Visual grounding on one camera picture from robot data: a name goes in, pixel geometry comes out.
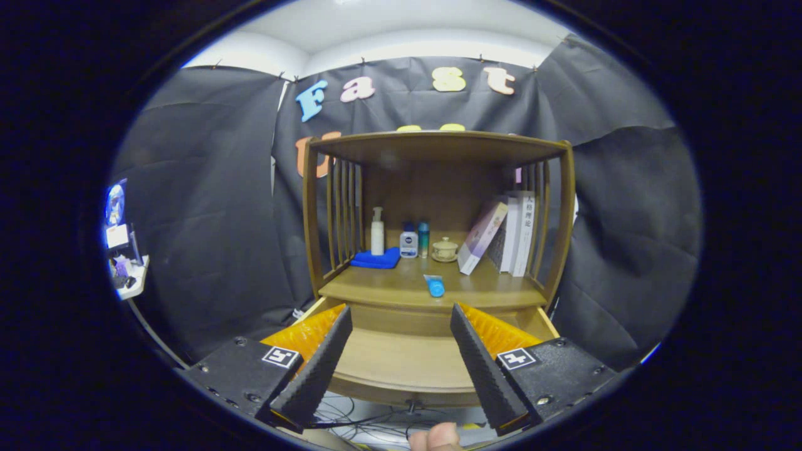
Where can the white side shelf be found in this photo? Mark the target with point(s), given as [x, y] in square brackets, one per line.
[131, 285]

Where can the patterned cover white book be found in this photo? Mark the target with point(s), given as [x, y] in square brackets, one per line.
[509, 238]

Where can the wooden drawer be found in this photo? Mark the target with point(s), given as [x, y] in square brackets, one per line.
[401, 357]

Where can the white lotion bottle blue cap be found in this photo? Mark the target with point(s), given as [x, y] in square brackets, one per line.
[408, 245]

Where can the teal cylindrical bottle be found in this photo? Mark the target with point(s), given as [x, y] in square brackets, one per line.
[423, 241]

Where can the wooden countertop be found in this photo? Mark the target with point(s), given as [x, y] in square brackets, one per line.
[388, 285]

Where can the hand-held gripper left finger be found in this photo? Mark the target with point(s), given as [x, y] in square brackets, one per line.
[319, 369]

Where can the blue folded cloth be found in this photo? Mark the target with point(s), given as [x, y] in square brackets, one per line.
[376, 260]

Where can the pink purple book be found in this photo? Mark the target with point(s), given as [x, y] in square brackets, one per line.
[482, 238]

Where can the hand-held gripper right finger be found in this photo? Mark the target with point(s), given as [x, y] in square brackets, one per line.
[482, 376]

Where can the white pump bottle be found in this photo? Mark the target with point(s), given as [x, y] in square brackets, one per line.
[377, 241]

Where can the wooden cabinet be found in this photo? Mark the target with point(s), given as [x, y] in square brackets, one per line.
[438, 147]

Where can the blue white cosmetic tube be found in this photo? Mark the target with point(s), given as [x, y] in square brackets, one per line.
[435, 287]

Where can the beige lidded teacup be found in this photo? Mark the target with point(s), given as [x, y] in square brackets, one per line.
[445, 250]

